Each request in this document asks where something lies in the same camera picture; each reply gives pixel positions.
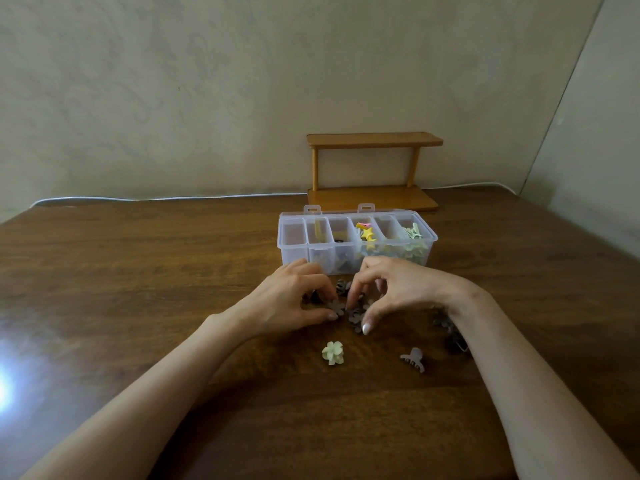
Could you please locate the person's right hand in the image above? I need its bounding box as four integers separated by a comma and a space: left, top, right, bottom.
345, 255, 489, 337

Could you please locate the person's left hand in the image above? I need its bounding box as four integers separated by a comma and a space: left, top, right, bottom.
227, 258, 340, 341

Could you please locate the clear plastic compartment box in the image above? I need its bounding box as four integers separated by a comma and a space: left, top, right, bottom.
277, 203, 439, 275

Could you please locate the pale yellow flower claw clip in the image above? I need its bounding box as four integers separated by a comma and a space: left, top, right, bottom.
321, 341, 345, 367

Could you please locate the person's right forearm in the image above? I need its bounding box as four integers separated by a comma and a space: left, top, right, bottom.
447, 289, 640, 480

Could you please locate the person's left forearm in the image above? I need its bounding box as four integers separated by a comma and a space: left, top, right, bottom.
22, 312, 251, 480

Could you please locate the small wooden shelf rack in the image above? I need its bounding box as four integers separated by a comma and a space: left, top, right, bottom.
305, 132, 445, 213

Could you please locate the white cable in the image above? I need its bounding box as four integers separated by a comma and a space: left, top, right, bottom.
29, 182, 517, 208

